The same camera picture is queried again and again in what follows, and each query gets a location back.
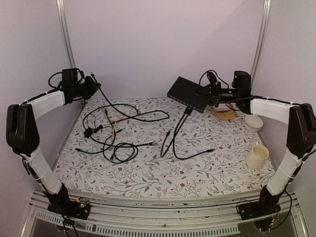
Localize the black network switch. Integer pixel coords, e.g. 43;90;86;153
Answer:
167;77;208;114

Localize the front aluminium rail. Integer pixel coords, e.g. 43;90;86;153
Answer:
21;191;309;237

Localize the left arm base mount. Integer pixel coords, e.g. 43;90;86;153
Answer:
48;197;91;220

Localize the right aluminium frame post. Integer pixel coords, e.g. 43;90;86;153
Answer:
249;0;272;75

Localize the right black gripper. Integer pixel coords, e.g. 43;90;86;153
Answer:
195;81;241;107

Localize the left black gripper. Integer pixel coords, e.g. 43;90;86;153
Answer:
73;76;101;100

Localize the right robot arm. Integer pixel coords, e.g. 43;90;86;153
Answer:
198;70;316;215

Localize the white square box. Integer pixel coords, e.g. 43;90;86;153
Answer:
214;106;229;112

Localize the yellow ethernet cable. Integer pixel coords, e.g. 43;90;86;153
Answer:
101;106;126;144

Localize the black power adapter plug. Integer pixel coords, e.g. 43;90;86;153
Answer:
83;115;104;138

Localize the woven bamboo tray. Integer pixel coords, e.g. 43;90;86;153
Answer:
211;104;238;121

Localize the left aluminium frame post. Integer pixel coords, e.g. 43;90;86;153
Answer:
56;0;76;68

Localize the cream ribbed cup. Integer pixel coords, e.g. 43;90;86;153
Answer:
245;144;270;170

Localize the aluminium frame post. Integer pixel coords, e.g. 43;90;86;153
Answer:
249;0;272;75
56;0;76;68

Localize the floral table mat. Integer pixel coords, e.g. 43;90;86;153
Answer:
54;98;275;198

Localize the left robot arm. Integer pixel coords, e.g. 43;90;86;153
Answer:
6;68;101;214

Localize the black ethernet cable pulled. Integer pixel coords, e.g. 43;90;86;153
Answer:
95;87;170;125

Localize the white ceramic bowl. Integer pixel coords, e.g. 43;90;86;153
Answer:
244;115;264;132

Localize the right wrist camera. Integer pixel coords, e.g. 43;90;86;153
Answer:
206;71;217;84

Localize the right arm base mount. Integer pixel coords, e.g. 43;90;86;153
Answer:
237;195;281;220

